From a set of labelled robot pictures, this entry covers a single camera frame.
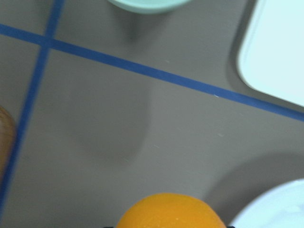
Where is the orange fruit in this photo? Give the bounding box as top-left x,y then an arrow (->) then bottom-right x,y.
116,193 -> 226,228

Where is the cream bear tray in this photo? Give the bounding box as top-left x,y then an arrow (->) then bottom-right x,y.
236,0 -> 304,106

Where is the green bowl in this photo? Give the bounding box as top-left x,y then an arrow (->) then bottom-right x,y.
109,0 -> 190,14

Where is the wooden cutting board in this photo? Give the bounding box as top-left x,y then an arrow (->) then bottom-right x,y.
0,106 -> 16,185

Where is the white round plate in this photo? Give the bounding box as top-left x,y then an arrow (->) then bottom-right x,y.
230,179 -> 304,228

